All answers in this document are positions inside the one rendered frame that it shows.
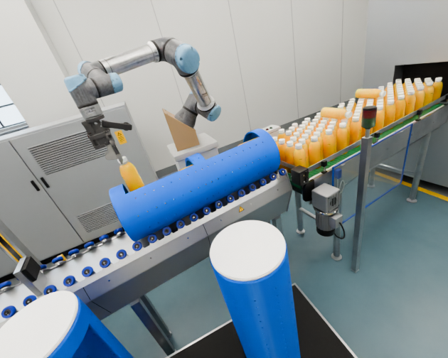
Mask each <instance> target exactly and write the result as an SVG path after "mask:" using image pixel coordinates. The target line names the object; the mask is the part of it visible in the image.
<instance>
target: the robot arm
mask: <svg viewBox="0 0 448 358"><path fill-rule="evenodd" d="M199 61H200V56H199V54H198V51H197V50H196V49H195V48H194V47H193V46H191V45H189V44H187V43H184V42H182V41H179V40H177V39H175V38H172V37H163V38H157V39H154V40H151V41H148V42H147V44H146V45H143V46H141V47H138V48H135V49H132V50H128V51H125V52H123V53H119V54H116V55H113V56H110V57H108V58H104V59H101V60H98V61H95V62H93V63H92V62H89V61H86V60H84V61H82V62H80V63H79V64H78V73H79V75H72V76H69V77H66V78H65V79H64V83H65V86H66V87H67V89H68V92H69V93H70V95H71V97H72V98H73V100H74V102H75V104H76V106H77V107H78V109H79V111H80V113H81V115H82V117H83V118H84V119H85V120H84V121H82V122H81V124H82V125H83V126H84V127H85V130H86V132H87V137H88V138H89V139H90V141H91V142H92V145H93V146H94V148H95V149H99V148H104V147H105V146H107V151H106V152H105V158H106V159H107V160H115V159H119V162H120V163H121V164H123V158H122V155H121V153H120V152H119V149H118V147H117V144H116V143H115V139H114V137H113V135H112V133H111V131H110V128H113V129H124V130H125V131H128V130H132V125H131V124H130V123H128V122H124V123H122V122H116V121H105V120H102V122H101V121H100V120H101V119H104V117H105V116H104V114H103V111H102V109H101V107H100V105H99V103H98V101H97V99H98V98H101V97H106V96H108V95H111V94H116V93H118V92H121V91H122V90H123V83H122V80H121V78H120V76H119V74H122V73H123V72H127V71H129V70H133V69H135V68H137V67H141V66H142V65H146V64H148V63H152V62H155V63H158V62H167V63H169V64H171V65H173V66H174V67H175V68H176V70H177V72H178V74H179V75H180V76H181V77H184V79H185V80H186V82H187V84H188V86H189V87H190V89H191V92H190V94H189V95H188V98H187V99H186V101H185V103H184V105H183V107H182V109H181V110H180V111H178V112H177V113H176V115H175V118H176V119H178V120H179V121H181V122H182V123H184V124H185V125H187V126H189V127H191V128H194V126H195V124H196V117H197V116H198V114H200V115H201V116H203V117H204V118H206V119H207V120H209V121H215V120H216V119H217V118H218V117H219V116H220V113H221V107H220V106H219V105H218V104H216V103H215V100H214V98H213V97H212V96H210V95H209V93H208V90H207V89H206V86H205V84H204V82H203V79H202V77H201V75H200V73H199V71H198V69H199V65H200V63H199ZM95 122H97V124H95ZM101 124H102V125H101Z"/></svg>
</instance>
